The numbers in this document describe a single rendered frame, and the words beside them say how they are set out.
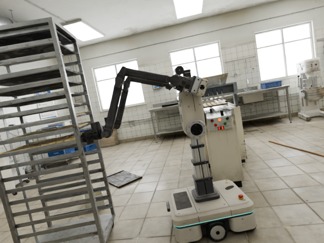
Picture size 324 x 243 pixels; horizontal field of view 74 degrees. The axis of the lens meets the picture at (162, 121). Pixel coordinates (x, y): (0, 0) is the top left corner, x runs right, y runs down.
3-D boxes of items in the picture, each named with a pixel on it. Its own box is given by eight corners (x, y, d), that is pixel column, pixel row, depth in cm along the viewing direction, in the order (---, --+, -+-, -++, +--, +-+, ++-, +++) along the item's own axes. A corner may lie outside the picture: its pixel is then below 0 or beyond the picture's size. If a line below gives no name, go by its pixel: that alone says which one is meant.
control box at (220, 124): (209, 130, 238) (207, 118, 237) (232, 127, 234) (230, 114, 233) (209, 131, 235) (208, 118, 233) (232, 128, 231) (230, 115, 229)
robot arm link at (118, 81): (123, 78, 146) (125, 79, 157) (114, 75, 145) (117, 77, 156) (109, 139, 149) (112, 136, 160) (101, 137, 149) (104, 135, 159)
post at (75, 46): (115, 214, 211) (76, 36, 191) (114, 216, 208) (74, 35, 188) (112, 215, 210) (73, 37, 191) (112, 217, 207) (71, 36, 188)
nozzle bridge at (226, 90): (188, 112, 340) (184, 91, 337) (236, 104, 328) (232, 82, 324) (187, 114, 308) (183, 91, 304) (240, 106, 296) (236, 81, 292)
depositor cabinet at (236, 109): (196, 148, 443) (190, 107, 433) (232, 142, 430) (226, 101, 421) (197, 170, 318) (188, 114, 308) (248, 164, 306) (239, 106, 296)
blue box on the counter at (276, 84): (265, 88, 526) (264, 83, 524) (261, 89, 555) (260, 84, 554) (282, 86, 521) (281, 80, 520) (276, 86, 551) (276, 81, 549)
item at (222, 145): (210, 168, 316) (200, 108, 305) (234, 166, 310) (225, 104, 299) (214, 191, 247) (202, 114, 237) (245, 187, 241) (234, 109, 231)
